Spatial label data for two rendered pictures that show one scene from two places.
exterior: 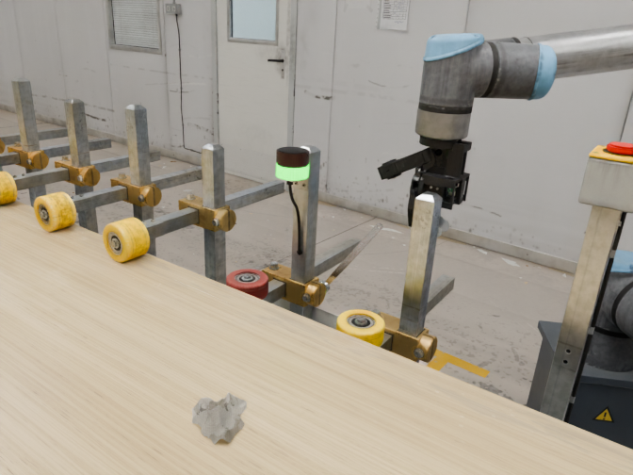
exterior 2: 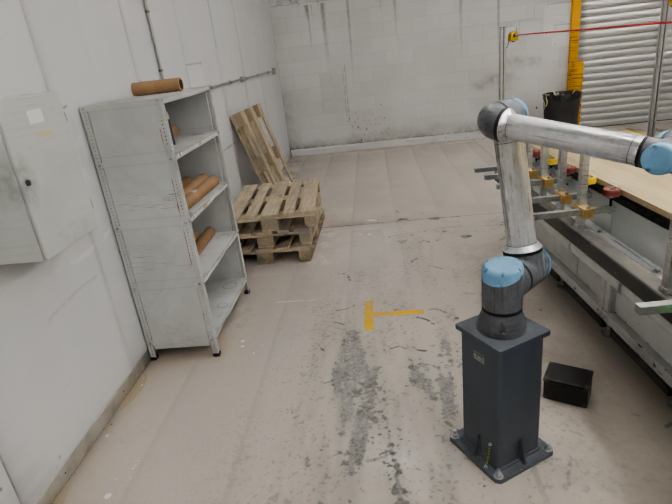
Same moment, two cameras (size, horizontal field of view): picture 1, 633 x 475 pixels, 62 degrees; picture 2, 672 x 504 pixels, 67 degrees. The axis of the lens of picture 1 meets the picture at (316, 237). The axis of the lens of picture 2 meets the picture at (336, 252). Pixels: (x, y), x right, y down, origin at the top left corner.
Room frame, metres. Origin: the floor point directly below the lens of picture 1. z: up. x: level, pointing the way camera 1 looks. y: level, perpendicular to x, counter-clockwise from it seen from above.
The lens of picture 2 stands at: (2.62, 0.39, 1.68)
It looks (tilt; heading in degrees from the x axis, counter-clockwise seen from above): 22 degrees down; 239
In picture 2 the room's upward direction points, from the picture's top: 7 degrees counter-clockwise
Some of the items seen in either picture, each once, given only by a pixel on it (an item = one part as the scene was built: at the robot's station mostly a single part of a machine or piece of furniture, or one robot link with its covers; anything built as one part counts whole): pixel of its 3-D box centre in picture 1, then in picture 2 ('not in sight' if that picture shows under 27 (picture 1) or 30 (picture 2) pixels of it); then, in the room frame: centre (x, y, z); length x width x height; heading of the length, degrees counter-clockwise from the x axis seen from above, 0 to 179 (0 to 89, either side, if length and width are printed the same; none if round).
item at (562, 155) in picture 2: not in sight; (561, 181); (0.16, -1.23, 0.88); 0.04 x 0.04 x 0.48; 56
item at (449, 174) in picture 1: (440, 171); not in sight; (0.93, -0.21, 1.13); 0.09 x 0.08 x 0.12; 56
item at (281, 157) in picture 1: (292, 156); not in sight; (0.95, 0.05, 1.13); 0.06 x 0.06 x 0.02
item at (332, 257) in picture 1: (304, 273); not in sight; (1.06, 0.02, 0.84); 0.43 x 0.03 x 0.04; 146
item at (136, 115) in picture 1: (142, 202); not in sight; (1.27, 0.44, 0.92); 0.04 x 0.04 x 0.48; 56
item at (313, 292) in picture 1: (292, 286); not in sight; (1.00, 0.04, 0.85); 0.14 x 0.06 x 0.05; 56
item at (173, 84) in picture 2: not in sight; (157, 86); (1.74, -2.93, 1.59); 0.30 x 0.08 x 0.08; 143
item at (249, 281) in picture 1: (247, 302); not in sight; (0.91, 0.13, 0.85); 0.08 x 0.08 x 0.11
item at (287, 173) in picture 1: (292, 170); not in sight; (0.95, 0.05, 1.11); 0.06 x 0.06 x 0.02
